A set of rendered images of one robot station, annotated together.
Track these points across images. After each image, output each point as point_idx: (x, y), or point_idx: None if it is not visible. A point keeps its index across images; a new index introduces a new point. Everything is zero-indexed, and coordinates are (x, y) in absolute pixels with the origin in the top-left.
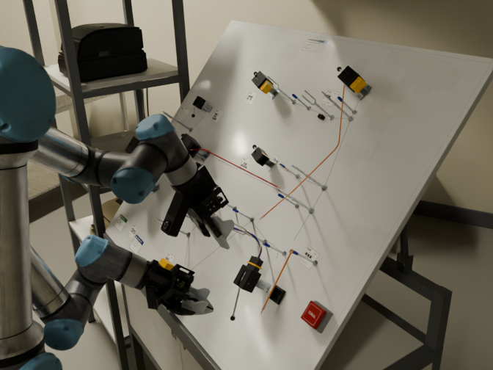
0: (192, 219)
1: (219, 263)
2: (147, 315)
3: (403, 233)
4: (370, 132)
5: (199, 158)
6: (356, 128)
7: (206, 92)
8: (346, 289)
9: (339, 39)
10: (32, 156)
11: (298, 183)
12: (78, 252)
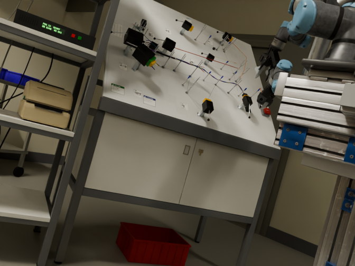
0: (262, 67)
1: (215, 103)
2: (142, 156)
3: None
4: (234, 57)
5: (158, 54)
6: (228, 55)
7: (129, 18)
8: None
9: (195, 20)
10: None
11: (223, 72)
12: (287, 65)
